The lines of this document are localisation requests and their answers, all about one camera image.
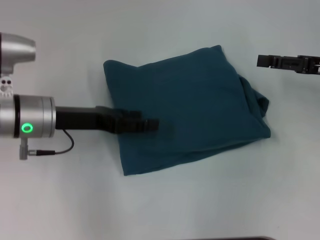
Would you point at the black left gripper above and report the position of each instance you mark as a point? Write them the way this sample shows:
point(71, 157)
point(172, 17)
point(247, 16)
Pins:
point(80, 118)

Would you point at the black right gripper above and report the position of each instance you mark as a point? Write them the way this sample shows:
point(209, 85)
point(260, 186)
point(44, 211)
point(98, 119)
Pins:
point(310, 65)

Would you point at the teal T-shirt with FREE print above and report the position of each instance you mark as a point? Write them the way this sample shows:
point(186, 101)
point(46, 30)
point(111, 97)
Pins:
point(187, 100)

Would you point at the white bracket with screw holes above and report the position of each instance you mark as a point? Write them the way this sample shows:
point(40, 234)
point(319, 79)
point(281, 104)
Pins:
point(6, 86)

